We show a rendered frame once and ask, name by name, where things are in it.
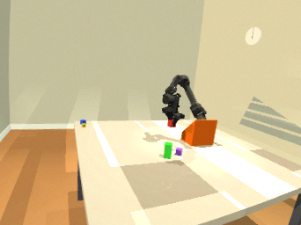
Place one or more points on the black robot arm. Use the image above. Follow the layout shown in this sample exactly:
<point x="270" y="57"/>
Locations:
<point x="170" y="98"/>

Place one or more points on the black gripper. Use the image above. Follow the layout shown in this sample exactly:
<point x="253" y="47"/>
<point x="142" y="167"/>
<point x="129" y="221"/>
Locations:
<point x="175" y="113"/>

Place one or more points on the purple block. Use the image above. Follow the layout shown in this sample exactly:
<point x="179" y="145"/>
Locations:
<point x="179" y="152"/>

